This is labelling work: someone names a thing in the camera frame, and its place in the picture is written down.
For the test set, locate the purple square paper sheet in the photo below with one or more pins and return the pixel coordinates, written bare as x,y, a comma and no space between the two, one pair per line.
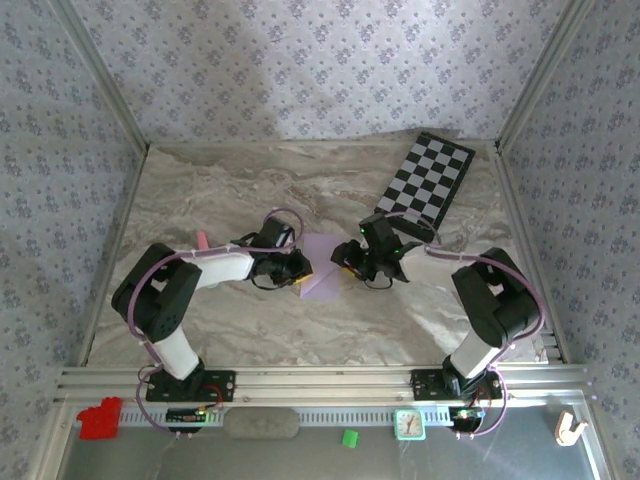
320,285

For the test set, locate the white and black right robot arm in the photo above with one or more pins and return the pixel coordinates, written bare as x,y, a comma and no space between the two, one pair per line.
500,300

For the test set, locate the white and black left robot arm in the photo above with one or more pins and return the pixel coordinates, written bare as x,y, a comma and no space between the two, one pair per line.
160,300

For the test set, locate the teal square clock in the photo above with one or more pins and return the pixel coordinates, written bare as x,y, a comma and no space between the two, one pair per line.
410,425

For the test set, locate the pink foam cylinder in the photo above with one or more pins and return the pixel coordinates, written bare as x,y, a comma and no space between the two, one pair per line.
202,241

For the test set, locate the black and grey chessboard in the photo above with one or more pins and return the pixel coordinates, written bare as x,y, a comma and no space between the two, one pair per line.
430,175

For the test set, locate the grey oval pad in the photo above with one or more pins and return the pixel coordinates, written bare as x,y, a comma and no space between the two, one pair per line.
261,423

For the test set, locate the small green block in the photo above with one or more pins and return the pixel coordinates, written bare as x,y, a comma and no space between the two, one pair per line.
350,438

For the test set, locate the red toy block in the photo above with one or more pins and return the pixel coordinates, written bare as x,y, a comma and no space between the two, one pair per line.
99,420

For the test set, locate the wooden hook piece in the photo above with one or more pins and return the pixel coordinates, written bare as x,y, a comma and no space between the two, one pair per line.
567,430

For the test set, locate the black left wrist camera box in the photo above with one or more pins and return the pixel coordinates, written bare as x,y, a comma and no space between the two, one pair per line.
275,234

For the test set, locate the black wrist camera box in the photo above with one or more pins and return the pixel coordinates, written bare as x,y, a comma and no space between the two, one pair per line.
275,234
379,232

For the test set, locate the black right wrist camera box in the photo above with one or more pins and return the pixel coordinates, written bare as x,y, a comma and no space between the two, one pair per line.
379,232

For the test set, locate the aluminium mounting rail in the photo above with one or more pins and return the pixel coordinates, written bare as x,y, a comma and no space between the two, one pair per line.
320,382

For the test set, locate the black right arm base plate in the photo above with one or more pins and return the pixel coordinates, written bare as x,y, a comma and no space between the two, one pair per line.
420,385

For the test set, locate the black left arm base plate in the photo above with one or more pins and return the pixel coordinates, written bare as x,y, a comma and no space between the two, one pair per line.
225,385

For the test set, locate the aluminium side rail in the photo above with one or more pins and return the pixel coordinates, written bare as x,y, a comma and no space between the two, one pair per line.
131,200
520,225

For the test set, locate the aluminium frame post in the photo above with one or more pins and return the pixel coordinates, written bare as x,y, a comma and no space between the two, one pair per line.
105,75
539,75

